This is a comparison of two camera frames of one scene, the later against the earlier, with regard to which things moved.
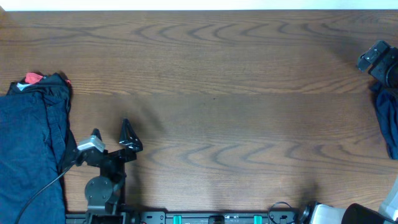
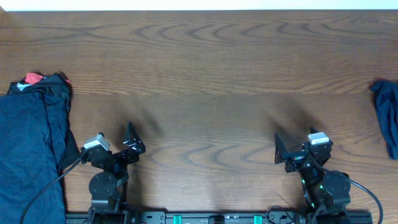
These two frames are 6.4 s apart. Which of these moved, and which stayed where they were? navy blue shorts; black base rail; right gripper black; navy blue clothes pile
Moved: right gripper black
Stayed: navy blue clothes pile; navy blue shorts; black base rail
